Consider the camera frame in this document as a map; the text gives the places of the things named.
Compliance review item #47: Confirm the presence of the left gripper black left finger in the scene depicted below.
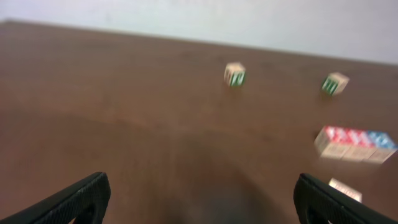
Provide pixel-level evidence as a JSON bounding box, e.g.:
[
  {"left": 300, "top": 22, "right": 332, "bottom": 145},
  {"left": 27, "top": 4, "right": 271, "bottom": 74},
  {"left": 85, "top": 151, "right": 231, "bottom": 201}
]
[{"left": 1, "top": 172, "right": 111, "bottom": 224}]

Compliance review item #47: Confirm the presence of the red letter I block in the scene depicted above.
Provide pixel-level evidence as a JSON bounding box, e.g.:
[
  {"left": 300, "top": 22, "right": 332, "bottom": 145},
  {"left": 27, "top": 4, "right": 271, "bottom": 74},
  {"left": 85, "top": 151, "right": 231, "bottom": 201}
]
[{"left": 342, "top": 129, "right": 376, "bottom": 161}]

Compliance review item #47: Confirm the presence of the red letter A block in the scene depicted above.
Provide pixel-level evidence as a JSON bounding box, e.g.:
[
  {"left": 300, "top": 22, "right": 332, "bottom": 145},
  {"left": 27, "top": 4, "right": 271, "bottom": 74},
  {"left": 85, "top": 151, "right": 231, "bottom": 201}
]
[{"left": 314, "top": 126, "right": 351, "bottom": 159}]

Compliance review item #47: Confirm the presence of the green-sided wooden block right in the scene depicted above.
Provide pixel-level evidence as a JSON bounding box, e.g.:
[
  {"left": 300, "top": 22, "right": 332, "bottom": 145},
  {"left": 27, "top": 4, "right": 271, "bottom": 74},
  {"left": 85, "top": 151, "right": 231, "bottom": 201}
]
[{"left": 321, "top": 72, "right": 350, "bottom": 95}]

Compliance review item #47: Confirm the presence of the blue number 2 block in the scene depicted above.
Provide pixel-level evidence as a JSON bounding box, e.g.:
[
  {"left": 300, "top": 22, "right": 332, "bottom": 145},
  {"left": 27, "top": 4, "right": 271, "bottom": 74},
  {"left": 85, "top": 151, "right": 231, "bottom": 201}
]
[{"left": 368, "top": 131, "right": 397, "bottom": 164}]

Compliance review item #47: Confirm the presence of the green-sided wooden block left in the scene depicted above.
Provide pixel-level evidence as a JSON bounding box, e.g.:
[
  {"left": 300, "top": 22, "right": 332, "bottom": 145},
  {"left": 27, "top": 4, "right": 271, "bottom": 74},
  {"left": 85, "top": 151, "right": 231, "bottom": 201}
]
[{"left": 224, "top": 62, "right": 246, "bottom": 86}]

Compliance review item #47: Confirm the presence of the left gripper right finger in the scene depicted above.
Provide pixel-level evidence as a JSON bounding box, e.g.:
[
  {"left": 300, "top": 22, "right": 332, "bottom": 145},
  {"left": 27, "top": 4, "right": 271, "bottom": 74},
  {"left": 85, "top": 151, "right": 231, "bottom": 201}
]
[{"left": 294, "top": 173, "right": 397, "bottom": 224}]

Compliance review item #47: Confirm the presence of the green-sided wooden block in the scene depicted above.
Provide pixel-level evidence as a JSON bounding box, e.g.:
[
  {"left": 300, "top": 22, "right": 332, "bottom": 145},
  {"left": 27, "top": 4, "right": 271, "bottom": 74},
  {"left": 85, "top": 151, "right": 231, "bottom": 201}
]
[
  {"left": 224, "top": 62, "right": 246, "bottom": 86},
  {"left": 321, "top": 72, "right": 350, "bottom": 95}
]

